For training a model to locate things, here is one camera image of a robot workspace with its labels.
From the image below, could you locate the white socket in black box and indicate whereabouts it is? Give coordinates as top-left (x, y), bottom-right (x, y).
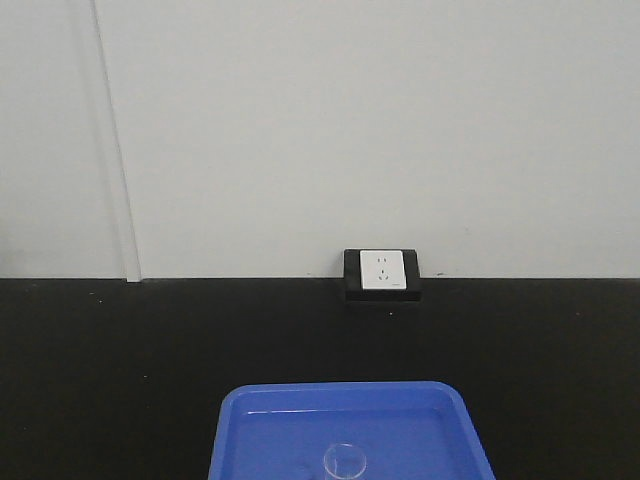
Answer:
top-left (343, 249), bottom-right (422, 302)

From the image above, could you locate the blue plastic tray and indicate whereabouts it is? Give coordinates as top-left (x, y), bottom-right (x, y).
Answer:
top-left (208, 381), bottom-right (495, 479)

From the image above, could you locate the clear glass beaker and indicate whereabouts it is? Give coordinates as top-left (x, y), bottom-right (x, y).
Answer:
top-left (323, 443), bottom-right (368, 480)

